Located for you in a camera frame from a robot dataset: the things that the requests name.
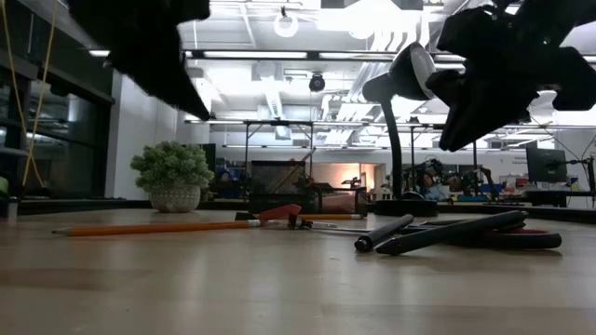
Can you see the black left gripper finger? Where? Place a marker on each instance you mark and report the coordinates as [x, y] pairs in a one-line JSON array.
[[163, 79]]

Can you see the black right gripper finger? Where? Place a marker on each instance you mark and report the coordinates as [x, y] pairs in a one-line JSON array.
[[447, 86], [484, 111]]

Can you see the black pen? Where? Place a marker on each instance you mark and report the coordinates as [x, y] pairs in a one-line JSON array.
[[382, 233], [451, 232]]

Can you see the orange wooden pencil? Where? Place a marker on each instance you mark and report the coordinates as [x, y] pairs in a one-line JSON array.
[[330, 216], [153, 228], [298, 170]]

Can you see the pink sticky note pad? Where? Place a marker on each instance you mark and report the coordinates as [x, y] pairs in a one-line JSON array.
[[337, 203]]

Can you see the small orange block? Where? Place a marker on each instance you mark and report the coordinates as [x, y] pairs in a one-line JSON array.
[[279, 212]]

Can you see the black binder clip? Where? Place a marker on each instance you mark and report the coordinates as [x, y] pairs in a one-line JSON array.
[[298, 222]]

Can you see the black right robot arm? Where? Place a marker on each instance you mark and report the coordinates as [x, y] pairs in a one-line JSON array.
[[559, 18]]

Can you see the black mesh desk organizer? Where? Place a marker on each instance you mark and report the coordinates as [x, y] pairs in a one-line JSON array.
[[274, 181]]

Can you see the background robot station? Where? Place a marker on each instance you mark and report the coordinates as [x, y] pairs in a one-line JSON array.
[[435, 167]]

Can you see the black computer monitor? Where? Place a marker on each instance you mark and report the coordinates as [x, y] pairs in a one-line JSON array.
[[547, 165]]

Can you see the black gooseneck desk lamp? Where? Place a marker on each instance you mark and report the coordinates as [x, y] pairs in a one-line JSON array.
[[396, 153]]

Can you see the green potted plant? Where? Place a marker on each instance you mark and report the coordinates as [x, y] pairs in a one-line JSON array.
[[172, 172]]

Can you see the black metal frame rig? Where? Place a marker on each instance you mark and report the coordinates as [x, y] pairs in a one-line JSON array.
[[279, 123]]

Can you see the black ceiling dome camera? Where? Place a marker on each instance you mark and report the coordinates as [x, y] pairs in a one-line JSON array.
[[317, 83]]

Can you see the black aluminium table frame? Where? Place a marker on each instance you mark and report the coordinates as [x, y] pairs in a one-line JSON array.
[[93, 204]]

